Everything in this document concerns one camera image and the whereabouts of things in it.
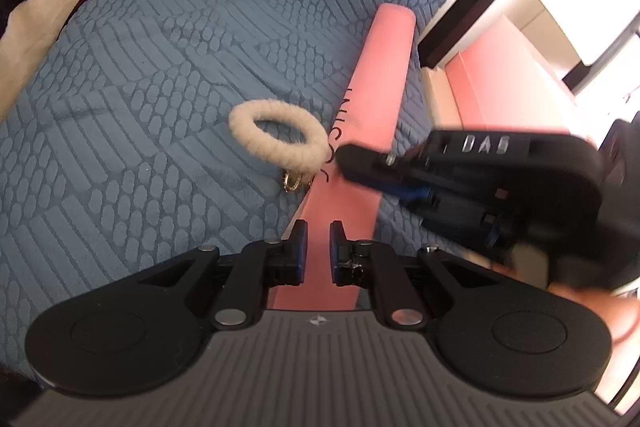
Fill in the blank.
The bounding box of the blue quilted blanket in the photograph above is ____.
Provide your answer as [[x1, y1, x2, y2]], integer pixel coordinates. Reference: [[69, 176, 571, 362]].
[[0, 0, 521, 348]]

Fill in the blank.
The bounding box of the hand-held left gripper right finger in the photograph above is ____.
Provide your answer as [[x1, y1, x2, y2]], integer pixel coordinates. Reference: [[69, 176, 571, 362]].
[[330, 220, 501, 329]]

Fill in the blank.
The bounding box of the large pink box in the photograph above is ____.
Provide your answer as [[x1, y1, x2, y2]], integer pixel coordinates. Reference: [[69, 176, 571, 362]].
[[422, 14, 588, 142]]

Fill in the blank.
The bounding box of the person's right hand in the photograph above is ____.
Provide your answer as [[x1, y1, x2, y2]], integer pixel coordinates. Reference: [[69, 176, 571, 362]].
[[547, 282, 638, 345]]

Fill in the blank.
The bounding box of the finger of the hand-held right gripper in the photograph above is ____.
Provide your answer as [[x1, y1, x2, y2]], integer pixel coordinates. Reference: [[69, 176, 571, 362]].
[[397, 184, 498, 253], [334, 143, 426, 190]]

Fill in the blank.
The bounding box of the slim pink box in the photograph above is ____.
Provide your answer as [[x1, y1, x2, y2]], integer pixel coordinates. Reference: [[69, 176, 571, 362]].
[[267, 3, 417, 312]]

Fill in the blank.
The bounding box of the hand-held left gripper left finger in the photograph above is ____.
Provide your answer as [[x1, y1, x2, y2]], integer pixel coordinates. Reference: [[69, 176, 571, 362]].
[[137, 219, 308, 330]]

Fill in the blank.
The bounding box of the cream fluffy ring keychain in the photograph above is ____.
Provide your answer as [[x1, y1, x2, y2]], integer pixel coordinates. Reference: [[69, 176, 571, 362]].
[[229, 99, 328, 194]]

